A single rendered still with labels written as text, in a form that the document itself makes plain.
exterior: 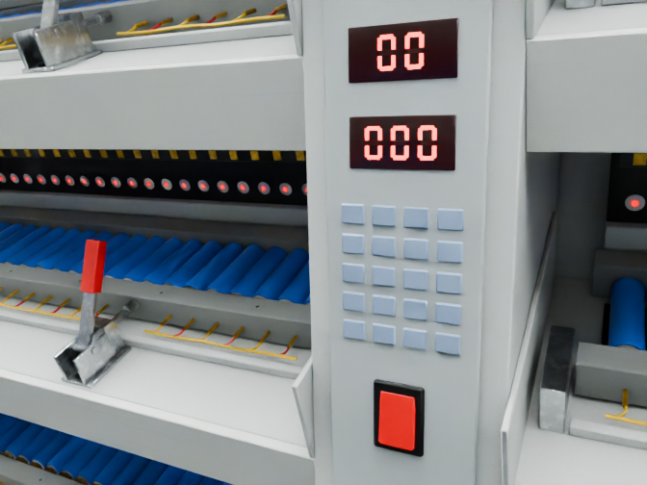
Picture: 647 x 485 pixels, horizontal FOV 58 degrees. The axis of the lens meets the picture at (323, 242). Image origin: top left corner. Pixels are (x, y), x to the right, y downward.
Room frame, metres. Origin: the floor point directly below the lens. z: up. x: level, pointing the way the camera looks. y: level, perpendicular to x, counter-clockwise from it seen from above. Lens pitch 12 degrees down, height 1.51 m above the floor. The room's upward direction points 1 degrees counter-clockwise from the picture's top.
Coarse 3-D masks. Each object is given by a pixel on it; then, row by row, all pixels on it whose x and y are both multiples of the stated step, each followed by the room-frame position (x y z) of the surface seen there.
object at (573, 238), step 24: (576, 168) 0.40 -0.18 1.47; (600, 168) 0.39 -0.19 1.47; (576, 192) 0.40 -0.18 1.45; (600, 192) 0.39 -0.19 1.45; (144, 216) 0.58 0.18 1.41; (576, 216) 0.40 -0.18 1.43; (600, 216) 0.39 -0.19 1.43; (576, 240) 0.40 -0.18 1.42; (600, 240) 0.39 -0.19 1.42; (576, 264) 0.40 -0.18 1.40
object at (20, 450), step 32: (0, 416) 0.58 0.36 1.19; (0, 448) 0.53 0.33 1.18; (32, 448) 0.52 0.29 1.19; (64, 448) 0.51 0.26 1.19; (96, 448) 0.51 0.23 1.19; (0, 480) 0.50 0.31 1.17; (32, 480) 0.48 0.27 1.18; (64, 480) 0.47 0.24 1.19; (96, 480) 0.47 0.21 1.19; (128, 480) 0.47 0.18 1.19; (160, 480) 0.46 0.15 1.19; (192, 480) 0.46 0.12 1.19
